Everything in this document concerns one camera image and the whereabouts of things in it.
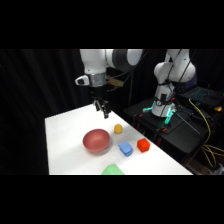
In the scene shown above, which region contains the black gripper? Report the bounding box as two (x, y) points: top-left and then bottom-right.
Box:
(88, 85), (111, 120)

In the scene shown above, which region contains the green triangle block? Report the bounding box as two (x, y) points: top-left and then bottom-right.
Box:
(101, 163), (126, 176)

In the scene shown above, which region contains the pink bowl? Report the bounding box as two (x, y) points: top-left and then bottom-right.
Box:
(82, 128), (111, 155)

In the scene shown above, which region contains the yellow ball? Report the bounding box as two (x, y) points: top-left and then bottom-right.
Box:
(113, 123), (124, 135)

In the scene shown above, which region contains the blue block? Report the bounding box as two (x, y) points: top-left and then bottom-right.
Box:
(118, 140), (134, 158)

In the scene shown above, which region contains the red cube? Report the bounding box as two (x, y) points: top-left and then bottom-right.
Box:
(136, 137), (151, 154)

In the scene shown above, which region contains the black robot stand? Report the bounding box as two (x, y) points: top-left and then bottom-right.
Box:
(122, 96), (224, 167)

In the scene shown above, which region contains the black laptop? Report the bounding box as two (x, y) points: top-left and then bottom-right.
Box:
(180, 85), (224, 108)

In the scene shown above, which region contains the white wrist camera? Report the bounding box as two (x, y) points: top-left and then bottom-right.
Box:
(74, 74), (91, 86)

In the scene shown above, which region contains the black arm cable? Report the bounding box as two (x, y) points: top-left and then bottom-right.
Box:
(166, 49), (195, 88)

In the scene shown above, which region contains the yellow cable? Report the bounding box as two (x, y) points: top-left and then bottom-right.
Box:
(187, 97), (224, 169)

